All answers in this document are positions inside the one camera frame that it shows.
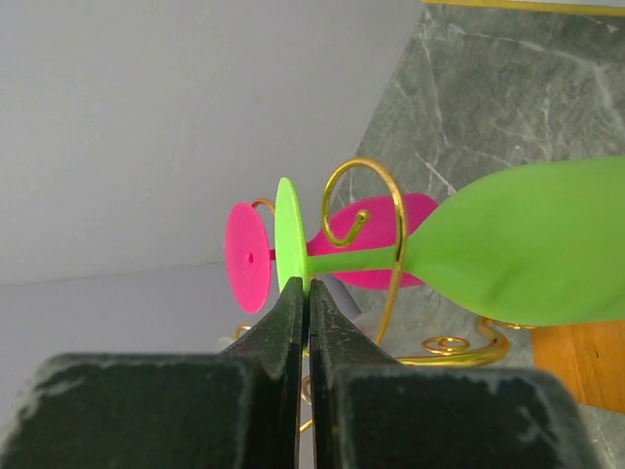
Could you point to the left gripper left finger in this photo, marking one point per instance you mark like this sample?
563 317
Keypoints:
236 409

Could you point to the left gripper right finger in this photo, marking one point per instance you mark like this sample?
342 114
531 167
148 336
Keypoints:
371 411

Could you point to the pink plastic wine glass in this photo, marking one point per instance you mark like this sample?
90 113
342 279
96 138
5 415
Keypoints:
249 256

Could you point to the green plastic wine glass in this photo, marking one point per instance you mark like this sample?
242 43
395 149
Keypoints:
539 244

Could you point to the gold wire glass rack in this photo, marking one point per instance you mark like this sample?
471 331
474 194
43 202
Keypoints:
584 357

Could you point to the small whiteboard wooden frame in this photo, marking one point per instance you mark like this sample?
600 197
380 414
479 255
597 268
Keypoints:
589 8

